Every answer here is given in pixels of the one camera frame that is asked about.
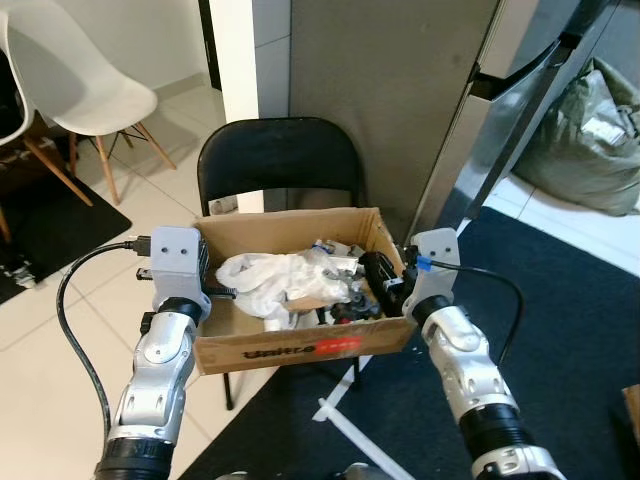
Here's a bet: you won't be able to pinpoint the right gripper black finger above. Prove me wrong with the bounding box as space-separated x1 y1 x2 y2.
358 252 396 301

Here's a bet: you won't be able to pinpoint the red black trash piece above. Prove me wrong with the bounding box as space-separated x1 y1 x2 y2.
322 296 387 325

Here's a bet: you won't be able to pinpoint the white crumpled plastic bag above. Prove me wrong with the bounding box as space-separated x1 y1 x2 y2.
215 249 347 323

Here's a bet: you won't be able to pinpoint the brown cardboard box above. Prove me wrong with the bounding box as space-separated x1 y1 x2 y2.
190 207 420 377

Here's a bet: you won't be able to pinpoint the black folding chair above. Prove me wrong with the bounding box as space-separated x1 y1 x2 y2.
196 117 367 412

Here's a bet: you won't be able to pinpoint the white floor tape strip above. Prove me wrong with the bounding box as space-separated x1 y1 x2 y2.
314 398 403 480

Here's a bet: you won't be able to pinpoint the black floor mat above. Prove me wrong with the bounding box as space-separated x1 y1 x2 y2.
0 168 133 307

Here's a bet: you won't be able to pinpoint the grey right robot foot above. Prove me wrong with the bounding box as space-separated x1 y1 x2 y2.
340 461 403 480

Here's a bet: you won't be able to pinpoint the dark blue rug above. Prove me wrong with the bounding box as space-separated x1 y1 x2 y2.
178 205 640 480

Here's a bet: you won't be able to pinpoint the stainless steel fridge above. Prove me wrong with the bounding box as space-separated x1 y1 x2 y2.
404 0 640 243

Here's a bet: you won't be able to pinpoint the white shell chair wooden legs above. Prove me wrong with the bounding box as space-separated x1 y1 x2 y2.
0 18 96 247
5 0 178 207

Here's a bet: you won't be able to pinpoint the green fabric bag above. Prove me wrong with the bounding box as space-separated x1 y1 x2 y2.
514 57 640 217

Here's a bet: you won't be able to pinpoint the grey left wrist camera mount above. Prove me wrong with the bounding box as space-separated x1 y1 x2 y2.
147 226 210 302

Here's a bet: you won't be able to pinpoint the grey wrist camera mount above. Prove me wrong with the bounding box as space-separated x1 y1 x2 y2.
404 228 462 320
147 226 210 302

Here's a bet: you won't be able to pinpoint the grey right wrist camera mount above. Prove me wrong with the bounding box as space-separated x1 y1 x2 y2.
404 228 462 320

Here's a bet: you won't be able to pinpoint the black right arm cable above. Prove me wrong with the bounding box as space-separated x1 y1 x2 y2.
420 260 526 367

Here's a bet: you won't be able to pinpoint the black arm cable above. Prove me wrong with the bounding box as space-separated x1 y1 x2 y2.
56 238 152 441
420 260 526 367

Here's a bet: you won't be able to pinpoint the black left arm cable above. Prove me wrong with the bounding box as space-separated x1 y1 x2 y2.
56 238 152 441

